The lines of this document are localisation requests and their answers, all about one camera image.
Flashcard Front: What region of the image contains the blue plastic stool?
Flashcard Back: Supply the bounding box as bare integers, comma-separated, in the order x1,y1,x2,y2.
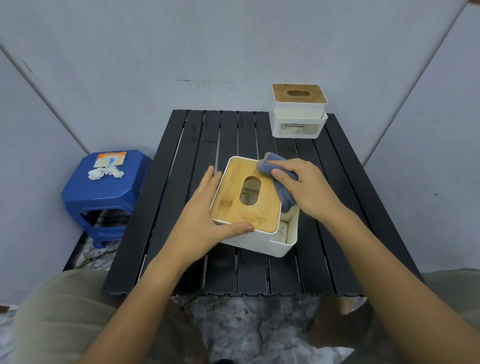
61,149,153,249

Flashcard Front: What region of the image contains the white plastic tissue box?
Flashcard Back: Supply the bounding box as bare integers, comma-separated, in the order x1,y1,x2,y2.
209,155,301,259

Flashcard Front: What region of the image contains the crumpled white tissue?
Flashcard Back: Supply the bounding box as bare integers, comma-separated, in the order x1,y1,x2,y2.
87,166,125,181

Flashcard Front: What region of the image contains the person's left forearm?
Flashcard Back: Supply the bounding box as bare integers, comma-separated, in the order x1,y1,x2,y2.
76,256,211,364

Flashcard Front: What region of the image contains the orange and white packet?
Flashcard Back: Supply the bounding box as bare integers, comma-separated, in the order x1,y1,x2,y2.
93,151,128,169

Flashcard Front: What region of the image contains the blue-grey cleaning cloth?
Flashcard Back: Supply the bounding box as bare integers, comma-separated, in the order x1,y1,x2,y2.
257,152,299,214

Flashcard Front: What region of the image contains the person's leg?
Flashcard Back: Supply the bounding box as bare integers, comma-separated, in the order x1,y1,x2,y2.
10,269,211,364
309,268,480,364

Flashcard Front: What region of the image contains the person's right forearm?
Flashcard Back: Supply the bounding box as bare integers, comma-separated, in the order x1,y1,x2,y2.
317,208,480,364

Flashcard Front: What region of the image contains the bamboo lid with oval slot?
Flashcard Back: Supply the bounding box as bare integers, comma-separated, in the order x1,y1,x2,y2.
209,157,283,233
272,83,324,104

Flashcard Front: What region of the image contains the person's right hand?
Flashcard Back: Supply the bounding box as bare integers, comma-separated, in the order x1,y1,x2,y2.
266,158,358,226

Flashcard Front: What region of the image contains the person's right leg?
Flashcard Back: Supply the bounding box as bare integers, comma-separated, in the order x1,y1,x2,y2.
309,268,480,364

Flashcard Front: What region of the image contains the white labelled tissue box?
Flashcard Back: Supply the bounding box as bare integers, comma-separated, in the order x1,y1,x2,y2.
269,83,329,140

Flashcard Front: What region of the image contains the person's left hand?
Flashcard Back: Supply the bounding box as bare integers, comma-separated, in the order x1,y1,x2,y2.
159,165,256,269

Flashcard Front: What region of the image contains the person's left leg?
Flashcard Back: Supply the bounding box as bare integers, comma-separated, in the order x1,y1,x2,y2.
10,269,211,364

